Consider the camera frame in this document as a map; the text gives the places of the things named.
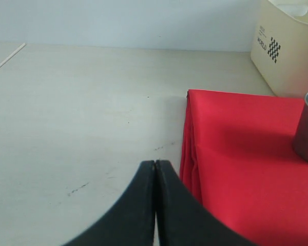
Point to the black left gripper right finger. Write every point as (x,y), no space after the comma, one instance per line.
(182,220)

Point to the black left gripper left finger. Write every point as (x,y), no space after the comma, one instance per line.
(131,220)

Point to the red scalloped table cloth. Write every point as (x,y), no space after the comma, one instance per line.
(238,162)

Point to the cream plastic storage bin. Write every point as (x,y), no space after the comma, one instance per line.
(280,46)

